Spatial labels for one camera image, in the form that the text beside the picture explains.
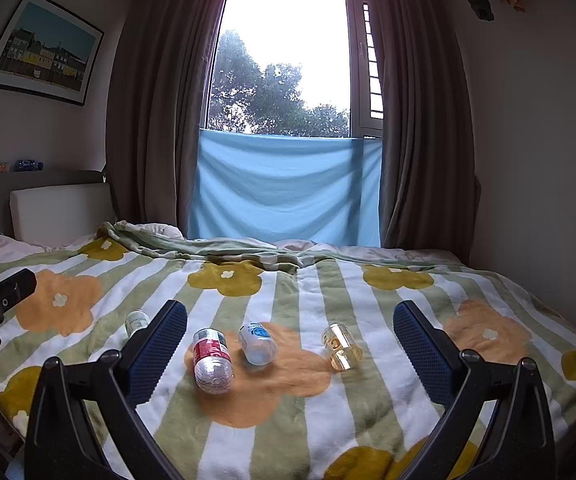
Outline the light blue cloth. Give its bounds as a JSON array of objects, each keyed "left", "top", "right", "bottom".
[{"left": 187, "top": 128, "right": 383, "bottom": 249}]

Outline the green throw blanket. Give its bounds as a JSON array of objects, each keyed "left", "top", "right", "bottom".
[{"left": 102, "top": 219, "right": 451, "bottom": 275}]

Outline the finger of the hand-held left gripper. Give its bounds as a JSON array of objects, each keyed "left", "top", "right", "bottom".
[{"left": 0, "top": 268, "right": 38, "bottom": 319}]

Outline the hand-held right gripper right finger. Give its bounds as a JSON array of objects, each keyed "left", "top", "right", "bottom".
[{"left": 392, "top": 300, "right": 557, "bottom": 480}]

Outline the white cup with blue label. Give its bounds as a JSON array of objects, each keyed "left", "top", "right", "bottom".
[{"left": 238, "top": 322, "right": 278, "bottom": 366}]

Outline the framed picture of houses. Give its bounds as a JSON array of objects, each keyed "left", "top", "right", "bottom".
[{"left": 0, "top": 0, "right": 105, "bottom": 107}]

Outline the clear cup with red label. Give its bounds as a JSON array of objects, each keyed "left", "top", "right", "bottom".
[{"left": 191, "top": 328, "right": 234, "bottom": 395}]

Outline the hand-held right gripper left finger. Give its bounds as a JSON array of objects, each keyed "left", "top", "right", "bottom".
[{"left": 24, "top": 300, "right": 189, "bottom": 480}]

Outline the floral striped blanket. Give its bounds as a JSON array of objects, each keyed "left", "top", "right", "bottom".
[{"left": 0, "top": 220, "right": 576, "bottom": 480}]

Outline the window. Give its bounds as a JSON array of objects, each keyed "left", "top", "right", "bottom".
[{"left": 206, "top": 0, "right": 387, "bottom": 139}]

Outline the clear yellow cup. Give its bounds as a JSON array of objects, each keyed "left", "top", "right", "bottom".
[{"left": 322, "top": 323, "right": 364, "bottom": 373}]

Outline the white headboard cushion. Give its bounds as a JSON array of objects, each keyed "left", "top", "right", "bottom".
[{"left": 9, "top": 183, "right": 117, "bottom": 249}]

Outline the small cup with green label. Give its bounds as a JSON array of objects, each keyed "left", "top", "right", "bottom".
[{"left": 124, "top": 310, "right": 150, "bottom": 340}]

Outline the brown curtain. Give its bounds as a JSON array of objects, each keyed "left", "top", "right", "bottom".
[
  {"left": 370, "top": 0, "right": 483, "bottom": 264},
  {"left": 105, "top": 0, "right": 232, "bottom": 241}
]

